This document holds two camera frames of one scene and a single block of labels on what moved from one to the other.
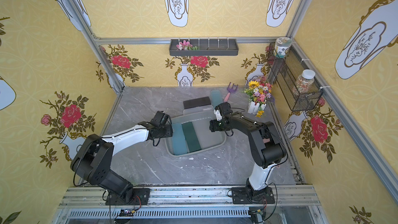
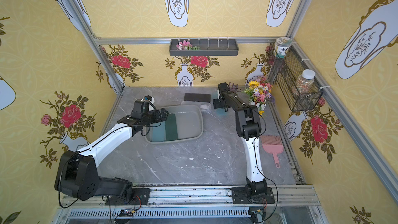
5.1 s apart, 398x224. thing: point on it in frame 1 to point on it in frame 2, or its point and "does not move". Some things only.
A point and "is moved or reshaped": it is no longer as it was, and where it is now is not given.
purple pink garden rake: x=230 y=89 does not move
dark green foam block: x=190 y=137 is moved or reshaped
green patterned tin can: x=282 y=44 does not move
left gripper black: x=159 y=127 to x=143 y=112
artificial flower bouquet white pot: x=258 y=91 does not move
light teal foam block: x=179 y=140 is moved or reshaped
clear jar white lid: x=304 y=82 does not move
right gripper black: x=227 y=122 to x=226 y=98
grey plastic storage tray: x=207 y=139 to x=183 y=122
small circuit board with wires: x=127 y=212 does not move
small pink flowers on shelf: x=185 y=45 does not move
